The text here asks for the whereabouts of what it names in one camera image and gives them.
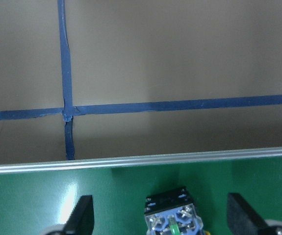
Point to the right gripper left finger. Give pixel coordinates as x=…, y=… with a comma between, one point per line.
x=81, y=220

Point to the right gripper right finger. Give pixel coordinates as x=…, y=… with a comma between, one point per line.
x=242, y=219

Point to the yellow push button switch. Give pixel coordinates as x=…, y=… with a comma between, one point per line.
x=172, y=212

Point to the green conveyor belt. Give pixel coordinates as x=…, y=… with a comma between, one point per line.
x=38, y=197

